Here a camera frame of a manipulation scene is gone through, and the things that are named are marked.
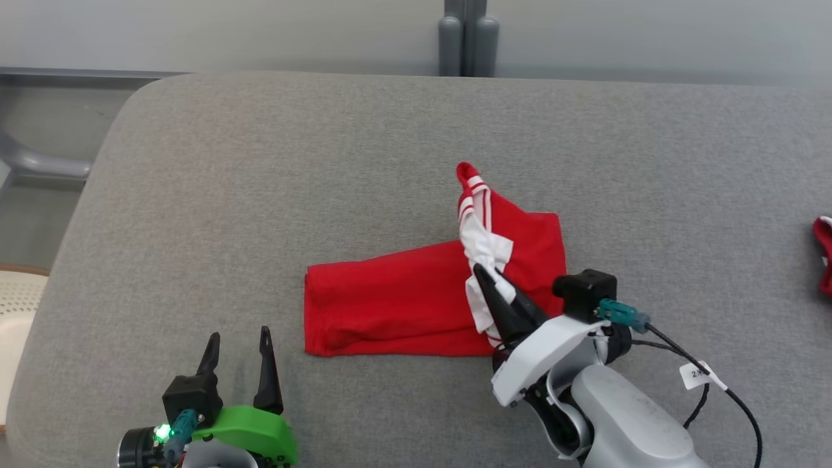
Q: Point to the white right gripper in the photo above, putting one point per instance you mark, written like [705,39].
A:
[546,354]

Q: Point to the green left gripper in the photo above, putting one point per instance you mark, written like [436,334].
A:
[257,429]

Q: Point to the red and white jersey garment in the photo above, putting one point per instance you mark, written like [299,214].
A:
[390,299]

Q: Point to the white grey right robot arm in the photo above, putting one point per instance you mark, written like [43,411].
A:
[624,416]

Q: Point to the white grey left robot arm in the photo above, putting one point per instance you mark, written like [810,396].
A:
[214,456]

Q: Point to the small red white garment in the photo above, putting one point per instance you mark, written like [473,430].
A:
[825,253]

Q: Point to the cream perforated laundry basket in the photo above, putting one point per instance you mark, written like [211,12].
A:
[16,305]

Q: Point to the grey paired upright posts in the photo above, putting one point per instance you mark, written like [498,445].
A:
[468,45]

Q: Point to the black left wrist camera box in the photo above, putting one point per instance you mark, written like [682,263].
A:
[192,396]

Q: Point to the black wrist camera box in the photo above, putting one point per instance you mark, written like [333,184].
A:
[192,396]
[585,292]

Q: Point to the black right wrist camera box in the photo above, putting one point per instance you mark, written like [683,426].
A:
[585,292]

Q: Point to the teal left camera connector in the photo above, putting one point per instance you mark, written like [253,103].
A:
[182,426]

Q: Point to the teal camera connector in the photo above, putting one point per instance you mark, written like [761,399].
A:
[621,313]
[182,426]

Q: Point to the teal right camera connector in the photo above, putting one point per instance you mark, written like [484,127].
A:
[621,313]

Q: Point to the grey metal tube frame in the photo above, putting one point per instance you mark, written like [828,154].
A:
[45,166]

